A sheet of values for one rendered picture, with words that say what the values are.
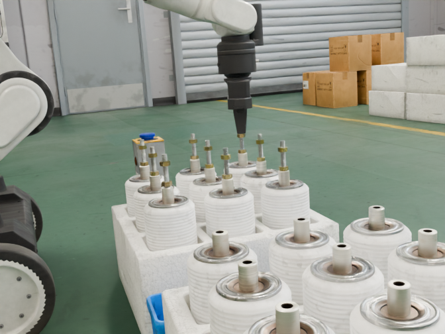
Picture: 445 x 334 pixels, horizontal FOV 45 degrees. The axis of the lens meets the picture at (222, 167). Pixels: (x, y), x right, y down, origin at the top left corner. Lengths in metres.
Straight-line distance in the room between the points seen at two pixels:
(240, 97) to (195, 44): 5.09
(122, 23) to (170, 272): 5.33
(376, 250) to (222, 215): 0.33
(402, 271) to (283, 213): 0.40
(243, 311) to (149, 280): 0.40
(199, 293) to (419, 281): 0.27
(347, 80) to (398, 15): 2.95
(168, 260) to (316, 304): 0.38
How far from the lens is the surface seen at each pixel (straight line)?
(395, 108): 3.96
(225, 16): 1.20
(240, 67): 1.23
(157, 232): 0.99
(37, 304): 1.11
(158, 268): 0.96
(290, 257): 0.74
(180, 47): 6.22
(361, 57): 4.90
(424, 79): 3.73
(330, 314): 0.65
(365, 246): 0.79
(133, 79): 6.19
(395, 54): 5.13
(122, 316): 1.18
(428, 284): 0.70
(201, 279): 0.71
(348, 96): 4.84
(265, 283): 0.64
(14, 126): 1.21
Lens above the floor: 0.51
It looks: 12 degrees down
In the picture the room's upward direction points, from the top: 4 degrees counter-clockwise
